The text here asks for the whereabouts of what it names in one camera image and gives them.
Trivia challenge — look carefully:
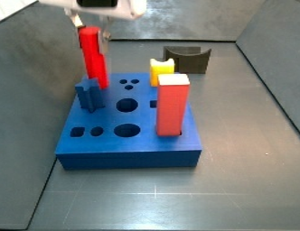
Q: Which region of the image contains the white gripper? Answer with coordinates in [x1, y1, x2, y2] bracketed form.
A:
[38, 0, 145, 53]

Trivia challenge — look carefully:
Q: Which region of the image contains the red hexagon rod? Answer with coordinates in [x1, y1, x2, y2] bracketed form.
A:
[79, 26, 108, 89]

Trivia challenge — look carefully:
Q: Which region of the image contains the blue star peg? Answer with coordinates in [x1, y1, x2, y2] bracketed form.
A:
[75, 77, 105, 113]

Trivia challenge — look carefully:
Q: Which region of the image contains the yellow notched block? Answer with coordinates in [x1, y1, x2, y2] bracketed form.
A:
[149, 59, 175, 87]

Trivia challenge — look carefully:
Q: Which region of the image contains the red rectangular block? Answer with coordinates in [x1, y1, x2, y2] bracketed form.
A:
[156, 73, 189, 136]

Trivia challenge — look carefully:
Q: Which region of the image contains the blue shape sorter block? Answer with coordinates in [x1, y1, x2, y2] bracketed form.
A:
[54, 73, 202, 170]

